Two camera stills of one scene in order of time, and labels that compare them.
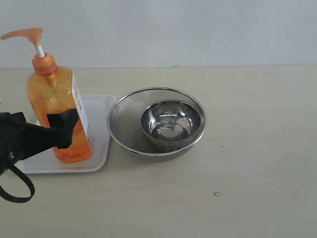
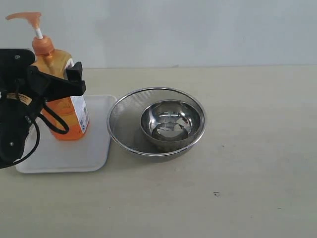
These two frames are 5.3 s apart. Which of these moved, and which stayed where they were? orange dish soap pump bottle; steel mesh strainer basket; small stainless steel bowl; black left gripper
Moved: black left gripper; orange dish soap pump bottle
Stayed: steel mesh strainer basket; small stainless steel bowl
